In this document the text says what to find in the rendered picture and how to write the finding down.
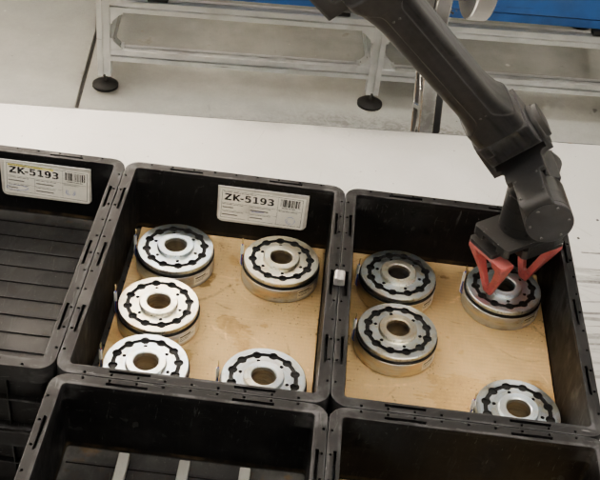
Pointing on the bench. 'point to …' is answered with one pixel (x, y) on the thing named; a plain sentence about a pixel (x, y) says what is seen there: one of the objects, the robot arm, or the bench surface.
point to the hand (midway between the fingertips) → (506, 280)
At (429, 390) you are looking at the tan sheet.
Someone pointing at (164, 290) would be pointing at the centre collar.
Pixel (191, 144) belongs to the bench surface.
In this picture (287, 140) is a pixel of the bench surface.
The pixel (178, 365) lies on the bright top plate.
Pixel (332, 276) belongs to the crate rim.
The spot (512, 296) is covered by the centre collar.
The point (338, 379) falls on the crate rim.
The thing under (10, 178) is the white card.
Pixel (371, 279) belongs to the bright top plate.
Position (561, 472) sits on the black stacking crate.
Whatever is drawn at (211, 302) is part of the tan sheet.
